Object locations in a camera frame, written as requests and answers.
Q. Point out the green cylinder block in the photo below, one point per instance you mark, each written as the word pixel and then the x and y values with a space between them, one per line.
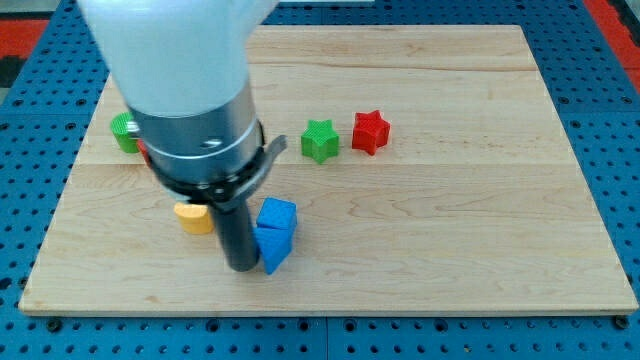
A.
pixel 120 131

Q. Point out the wooden board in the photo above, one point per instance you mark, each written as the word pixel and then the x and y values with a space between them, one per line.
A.
pixel 475 207

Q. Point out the black clamp with lever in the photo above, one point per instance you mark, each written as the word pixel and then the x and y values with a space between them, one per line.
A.
pixel 230 191

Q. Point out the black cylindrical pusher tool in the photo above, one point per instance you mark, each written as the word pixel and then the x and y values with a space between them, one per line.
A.
pixel 235 233

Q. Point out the blue triangular block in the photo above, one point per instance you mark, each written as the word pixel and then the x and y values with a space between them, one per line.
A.
pixel 275 245

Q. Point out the yellow heart block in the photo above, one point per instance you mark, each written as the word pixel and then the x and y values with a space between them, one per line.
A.
pixel 194 219

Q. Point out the red hexagon block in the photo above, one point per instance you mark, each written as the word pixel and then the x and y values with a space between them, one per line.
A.
pixel 143 151

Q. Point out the green star block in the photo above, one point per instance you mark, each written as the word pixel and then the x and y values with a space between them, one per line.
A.
pixel 320 141

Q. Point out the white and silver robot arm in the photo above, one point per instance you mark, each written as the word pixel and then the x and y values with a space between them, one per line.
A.
pixel 181 67

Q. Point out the red star block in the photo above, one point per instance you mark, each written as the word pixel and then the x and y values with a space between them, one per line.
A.
pixel 370 132

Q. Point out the blue cube block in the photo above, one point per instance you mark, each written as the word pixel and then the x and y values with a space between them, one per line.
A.
pixel 277 214

